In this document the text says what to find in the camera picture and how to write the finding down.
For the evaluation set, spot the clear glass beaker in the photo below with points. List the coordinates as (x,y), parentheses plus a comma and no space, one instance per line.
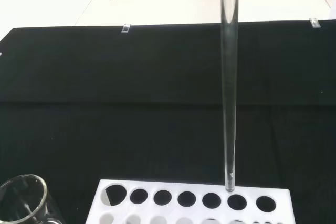
(23,204)

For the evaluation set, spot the white test tube rack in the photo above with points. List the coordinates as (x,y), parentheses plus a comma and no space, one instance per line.
(168,186)

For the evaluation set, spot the black bench cloth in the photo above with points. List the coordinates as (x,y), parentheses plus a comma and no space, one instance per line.
(131,103)

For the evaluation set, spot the clear cloth clip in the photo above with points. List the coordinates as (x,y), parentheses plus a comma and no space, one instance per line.
(314,22)
(126,28)

